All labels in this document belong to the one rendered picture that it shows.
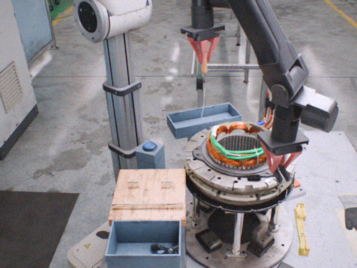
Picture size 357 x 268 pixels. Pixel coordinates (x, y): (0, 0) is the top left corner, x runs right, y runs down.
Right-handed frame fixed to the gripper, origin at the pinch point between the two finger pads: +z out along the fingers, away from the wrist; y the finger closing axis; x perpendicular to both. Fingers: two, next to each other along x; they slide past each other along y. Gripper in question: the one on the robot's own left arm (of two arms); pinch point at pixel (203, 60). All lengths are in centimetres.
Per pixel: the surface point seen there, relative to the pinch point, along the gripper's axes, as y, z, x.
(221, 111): 21.2, 30.6, 20.6
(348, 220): 38, 58, -29
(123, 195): -30.8, 28.4, -5.2
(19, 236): -64, 126, 115
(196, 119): 10.6, 31.3, 22.3
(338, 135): 80, 57, 9
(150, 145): -12.5, 29.5, 14.1
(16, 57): -21, 56, 254
